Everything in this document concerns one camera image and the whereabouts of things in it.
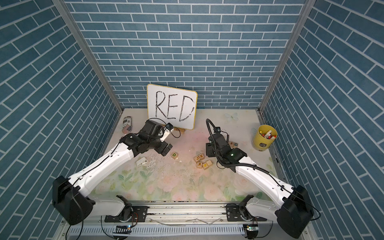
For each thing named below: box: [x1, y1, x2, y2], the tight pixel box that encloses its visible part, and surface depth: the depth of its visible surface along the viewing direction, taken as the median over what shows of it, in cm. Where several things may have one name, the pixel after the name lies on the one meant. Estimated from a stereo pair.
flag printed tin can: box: [122, 116, 132, 134], surface depth 110 cm
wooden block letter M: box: [196, 161, 203, 169], surface depth 91 cm
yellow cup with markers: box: [253, 124, 278, 151], surface depth 93 cm
